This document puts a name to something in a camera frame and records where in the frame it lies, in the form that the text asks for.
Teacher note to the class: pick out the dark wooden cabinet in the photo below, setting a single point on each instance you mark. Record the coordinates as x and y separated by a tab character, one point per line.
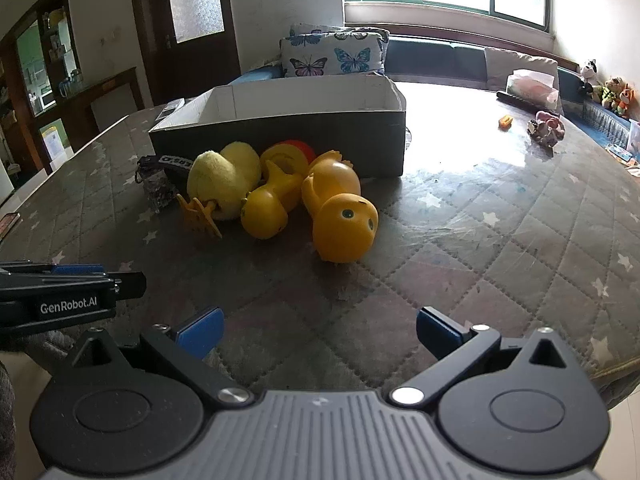
22	110

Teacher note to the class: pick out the orange plush toy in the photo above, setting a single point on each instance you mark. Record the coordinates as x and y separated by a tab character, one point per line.
627	100

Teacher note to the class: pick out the large yellow rubber duck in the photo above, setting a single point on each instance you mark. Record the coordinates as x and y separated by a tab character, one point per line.
340	225

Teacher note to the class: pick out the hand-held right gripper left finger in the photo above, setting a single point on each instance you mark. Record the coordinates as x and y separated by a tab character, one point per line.
202	332

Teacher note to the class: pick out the pink toy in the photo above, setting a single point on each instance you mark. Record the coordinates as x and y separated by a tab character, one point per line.
547	127

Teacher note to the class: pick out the small orange item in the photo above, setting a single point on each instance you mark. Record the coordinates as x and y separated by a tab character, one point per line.
506	122

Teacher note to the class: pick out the small yellow rubber duck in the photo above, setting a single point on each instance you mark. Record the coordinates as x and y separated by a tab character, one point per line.
262	212

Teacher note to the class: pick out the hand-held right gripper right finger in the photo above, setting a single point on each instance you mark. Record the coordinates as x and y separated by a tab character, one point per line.
437	332

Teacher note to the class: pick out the dark wooden door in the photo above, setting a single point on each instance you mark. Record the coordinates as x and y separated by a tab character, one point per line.
200	60

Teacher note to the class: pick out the grey star quilted tablecloth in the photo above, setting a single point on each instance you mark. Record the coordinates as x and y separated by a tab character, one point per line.
450	260

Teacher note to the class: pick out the small grey white box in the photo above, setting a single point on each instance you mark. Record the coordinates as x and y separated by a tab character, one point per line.
172	106

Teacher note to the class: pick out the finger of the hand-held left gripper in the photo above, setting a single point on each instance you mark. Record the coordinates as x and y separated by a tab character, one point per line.
132	286
75	269

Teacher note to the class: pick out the clear tissue box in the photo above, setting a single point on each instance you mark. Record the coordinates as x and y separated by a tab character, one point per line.
530	87

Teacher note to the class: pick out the dark cardboard box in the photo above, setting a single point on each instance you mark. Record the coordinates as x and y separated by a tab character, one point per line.
300	140

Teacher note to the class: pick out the dark wooden sideboard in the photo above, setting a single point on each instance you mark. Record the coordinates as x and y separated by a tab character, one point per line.
80	110

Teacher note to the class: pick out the butterfly print pillow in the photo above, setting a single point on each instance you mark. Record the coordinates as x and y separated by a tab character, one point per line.
320	55
310	28

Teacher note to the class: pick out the red and yellow ball toy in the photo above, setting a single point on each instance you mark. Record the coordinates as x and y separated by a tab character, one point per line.
300	150

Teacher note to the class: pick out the blue sofa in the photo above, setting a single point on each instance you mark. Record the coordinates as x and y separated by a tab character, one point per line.
430	60

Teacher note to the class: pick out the person's left hand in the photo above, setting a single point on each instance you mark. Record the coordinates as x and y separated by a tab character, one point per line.
40	344

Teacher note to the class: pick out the beige sofa cushion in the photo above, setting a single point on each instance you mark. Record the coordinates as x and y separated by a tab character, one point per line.
520	60

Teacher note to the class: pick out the black stick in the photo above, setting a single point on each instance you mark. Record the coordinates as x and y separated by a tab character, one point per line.
510	97

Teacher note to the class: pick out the black and white plush cow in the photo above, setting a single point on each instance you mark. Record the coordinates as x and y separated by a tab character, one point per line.
589	72

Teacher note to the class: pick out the yellow plush duck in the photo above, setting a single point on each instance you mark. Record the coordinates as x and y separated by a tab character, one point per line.
220	175

